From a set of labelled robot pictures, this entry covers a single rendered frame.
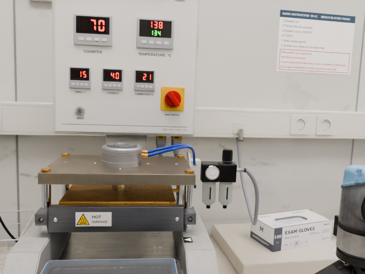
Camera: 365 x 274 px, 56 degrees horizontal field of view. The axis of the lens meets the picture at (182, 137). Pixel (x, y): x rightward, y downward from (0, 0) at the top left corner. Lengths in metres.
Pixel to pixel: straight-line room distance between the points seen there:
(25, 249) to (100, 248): 0.19
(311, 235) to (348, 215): 0.53
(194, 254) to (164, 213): 0.09
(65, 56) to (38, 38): 0.37
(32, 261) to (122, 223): 0.15
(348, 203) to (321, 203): 0.80
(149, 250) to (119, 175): 0.20
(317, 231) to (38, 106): 0.94
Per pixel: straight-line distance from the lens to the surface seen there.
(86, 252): 0.75
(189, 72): 0.82
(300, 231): 1.15
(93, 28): 0.82
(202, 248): 0.60
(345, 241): 0.69
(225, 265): 1.10
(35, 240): 0.65
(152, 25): 0.82
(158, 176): 0.61
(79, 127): 0.83
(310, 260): 1.11
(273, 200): 1.35
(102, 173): 0.61
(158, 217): 0.62
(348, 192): 0.67
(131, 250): 0.75
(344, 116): 1.38
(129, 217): 0.62
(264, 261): 1.05
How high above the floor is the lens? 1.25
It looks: 7 degrees down
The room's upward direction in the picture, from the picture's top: 2 degrees clockwise
